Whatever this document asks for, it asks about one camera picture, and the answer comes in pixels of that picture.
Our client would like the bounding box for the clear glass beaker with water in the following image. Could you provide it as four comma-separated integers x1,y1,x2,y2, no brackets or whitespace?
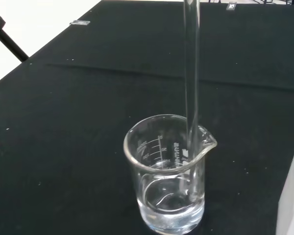
122,114,218,235

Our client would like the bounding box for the white test tube rack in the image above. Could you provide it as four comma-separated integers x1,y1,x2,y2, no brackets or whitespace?
275,140,294,235

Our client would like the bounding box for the black bench cloth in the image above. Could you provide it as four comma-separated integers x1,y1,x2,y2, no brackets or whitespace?
0,0,294,235

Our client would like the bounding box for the black tripod leg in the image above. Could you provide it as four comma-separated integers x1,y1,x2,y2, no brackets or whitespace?
0,9,29,62

